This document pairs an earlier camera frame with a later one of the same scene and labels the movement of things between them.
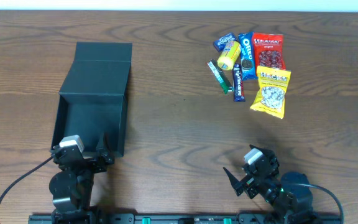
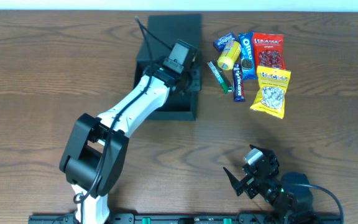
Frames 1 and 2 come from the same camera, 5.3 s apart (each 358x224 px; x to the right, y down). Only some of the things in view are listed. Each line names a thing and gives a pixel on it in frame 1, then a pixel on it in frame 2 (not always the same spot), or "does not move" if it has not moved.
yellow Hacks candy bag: x=273 y=84 does not move
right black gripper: x=247 y=181 does not move
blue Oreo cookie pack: x=248 y=56 does not move
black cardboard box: x=93 y=99 to x=161 y=33
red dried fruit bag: x=268 y=51 does not move
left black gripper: x=89 y=158 to x=194 y=78
